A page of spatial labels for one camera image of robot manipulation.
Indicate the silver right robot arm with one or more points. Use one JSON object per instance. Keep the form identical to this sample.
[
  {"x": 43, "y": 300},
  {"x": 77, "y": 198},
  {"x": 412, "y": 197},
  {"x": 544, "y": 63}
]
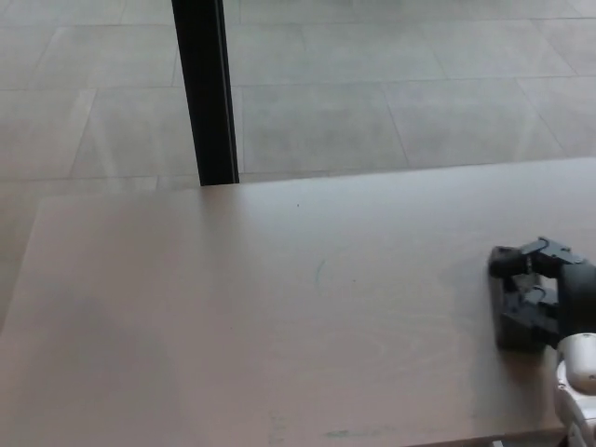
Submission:
[{"x": 579, "y": 372}]

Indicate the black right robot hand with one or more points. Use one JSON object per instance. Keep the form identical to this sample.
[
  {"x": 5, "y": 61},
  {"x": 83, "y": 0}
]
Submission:
[{"x": 577, "y": 298}]

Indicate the dark grey embossed board eraser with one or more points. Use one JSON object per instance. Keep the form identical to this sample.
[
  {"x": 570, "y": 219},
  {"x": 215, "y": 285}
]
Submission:
[{"x": 506, "y": 328}]

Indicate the black vertical window frame post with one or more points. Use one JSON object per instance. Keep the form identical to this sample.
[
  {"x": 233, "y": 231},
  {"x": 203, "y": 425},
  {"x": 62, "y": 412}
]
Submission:
[{"x": 205, "y": 93}]

